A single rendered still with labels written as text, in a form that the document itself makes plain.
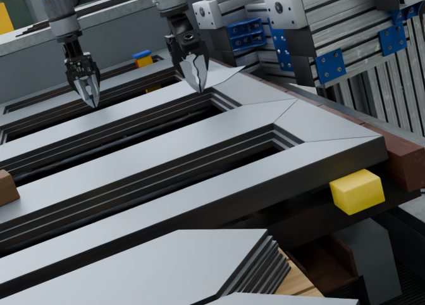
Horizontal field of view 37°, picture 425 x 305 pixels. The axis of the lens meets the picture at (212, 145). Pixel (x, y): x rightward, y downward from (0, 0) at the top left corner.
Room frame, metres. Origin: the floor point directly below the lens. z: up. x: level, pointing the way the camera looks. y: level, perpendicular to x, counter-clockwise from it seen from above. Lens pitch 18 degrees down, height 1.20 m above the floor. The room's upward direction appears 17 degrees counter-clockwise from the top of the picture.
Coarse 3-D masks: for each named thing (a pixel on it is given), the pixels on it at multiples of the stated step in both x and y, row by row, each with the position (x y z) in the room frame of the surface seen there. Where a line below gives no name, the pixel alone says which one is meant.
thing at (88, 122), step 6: (90, 114) 1.67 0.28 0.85; (72, 120) 1.66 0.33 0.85; (78, 120) 1.64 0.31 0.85; (84, 120) 1.62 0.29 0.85; (90, 120) 1.60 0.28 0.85; (96, 120) 1.58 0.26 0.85; (66, 126) 1.62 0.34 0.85; (72, 126) 1.60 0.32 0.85; (78, 126) 1.58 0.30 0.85; (84, 126) 1.56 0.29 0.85; (90, 126) 1.54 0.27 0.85; (96, 126) 1.52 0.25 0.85; (66, 132) 1.55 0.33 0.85; (72, 132) 1.53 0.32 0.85; (78, 132) 1.51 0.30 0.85
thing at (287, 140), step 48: (48, 96) 2.25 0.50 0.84; (192, 96) 1.55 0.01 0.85; (0, 144) 1.72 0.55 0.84; (96, 144) 1.49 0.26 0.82; (240, 144) 1.10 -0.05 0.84; (288, 144) 1.03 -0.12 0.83; (384, 144) 0.89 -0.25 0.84; (96, 192) 1.06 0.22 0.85; (144, 192) 1.06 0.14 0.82; (240, 192) 0.85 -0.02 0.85; (288, 192) 0.86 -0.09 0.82; (0, 240) 1.02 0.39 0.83; (144, 240) 0.83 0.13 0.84; (0, 288) 0.79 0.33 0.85
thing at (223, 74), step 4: (228, 68) 1.70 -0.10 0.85; (232, 68) 1.68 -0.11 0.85; (208, 72) 1.73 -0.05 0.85; (212, 72) 1.71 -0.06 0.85; (216, 72) 1.70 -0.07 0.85; (220, 72) 1.68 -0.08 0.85; (224, 72) 1.67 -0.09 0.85; (228, 72) 1.65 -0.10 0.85; (232, 72) 1.64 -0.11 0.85; (236, 72) 1.62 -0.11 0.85; (212, 76) 1.66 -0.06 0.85; (216, 76) 1.65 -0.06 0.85; (220, 76) 1.64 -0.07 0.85; (224, 76) 1.62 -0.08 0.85; (228, 76) 1.61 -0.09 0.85; (224, 80) 1.57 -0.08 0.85
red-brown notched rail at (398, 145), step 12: (216, 60) 2.02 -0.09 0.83; (240, 72) 1.74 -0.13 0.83; (300, 96) 1.33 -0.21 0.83; (324, 108) 1.19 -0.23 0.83; (360, 120) 1.06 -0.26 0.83; (384, 132) 0.98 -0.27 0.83; (396, 144) 0.91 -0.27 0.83; (408, 144) 0.90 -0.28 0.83; (396, 156) 0.88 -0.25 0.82; (408, 156) 0.87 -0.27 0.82; (420, 156) 0.87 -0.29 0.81; (372, 168) 0.97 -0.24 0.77; (384, 168) 0.92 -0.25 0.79; (396, 168) 0.88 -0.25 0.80; (408, 168) 0.86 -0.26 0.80; (420, 168) 0.87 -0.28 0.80; (396, 180) 0.89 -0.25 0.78; (408, 180) 0.86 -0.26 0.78; (420, 180) 0.87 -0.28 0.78; (408, 192) 0.86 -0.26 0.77
